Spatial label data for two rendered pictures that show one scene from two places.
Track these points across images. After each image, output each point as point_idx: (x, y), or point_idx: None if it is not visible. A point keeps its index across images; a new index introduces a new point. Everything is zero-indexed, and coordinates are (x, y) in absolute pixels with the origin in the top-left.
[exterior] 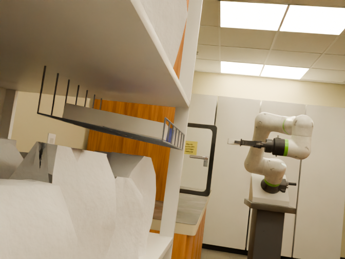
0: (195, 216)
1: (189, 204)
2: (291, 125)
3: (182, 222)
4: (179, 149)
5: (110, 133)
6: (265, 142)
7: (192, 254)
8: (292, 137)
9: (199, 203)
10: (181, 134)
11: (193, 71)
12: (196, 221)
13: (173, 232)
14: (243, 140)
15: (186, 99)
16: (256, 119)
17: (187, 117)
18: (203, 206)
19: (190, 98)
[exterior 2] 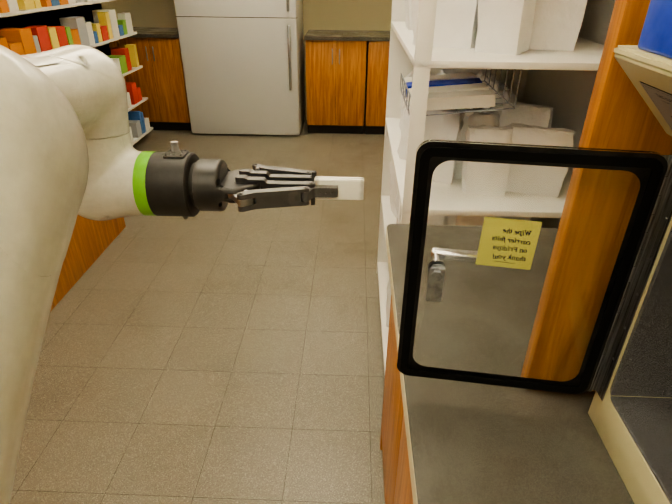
0: (398, 265)
1: (451, 387)
2: (90, 99)
3: (405, 227)
4: (407, 110)
5: (497, 109)
6: (222, 175)
7: (407, 453)
8: (131, 142)
9: (430, 431)
10: (409, 96)
11: (417, 16)
12: (389, 239)
13: (402, 201)
14: (309, 170)
15: (410, 57)
16: (83, 131)
17: (412, 79)
18: (405, 375)
19: (415, 54)
